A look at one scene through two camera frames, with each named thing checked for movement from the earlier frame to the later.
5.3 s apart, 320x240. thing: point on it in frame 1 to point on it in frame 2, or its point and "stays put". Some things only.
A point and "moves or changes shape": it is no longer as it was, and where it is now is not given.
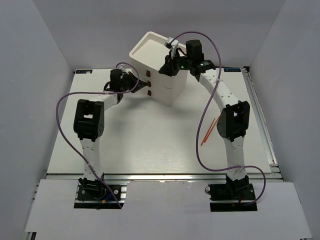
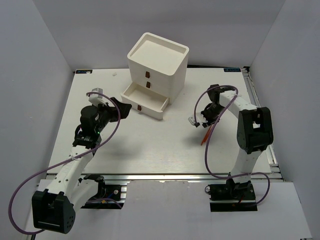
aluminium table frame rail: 275,174 stays put
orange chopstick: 210,131 stays put
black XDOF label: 232,69 stays put
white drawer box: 147,57 moves or changes shape
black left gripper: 134,80 to 112,111
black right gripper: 167,68 to 209,121
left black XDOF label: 84,71 stays put
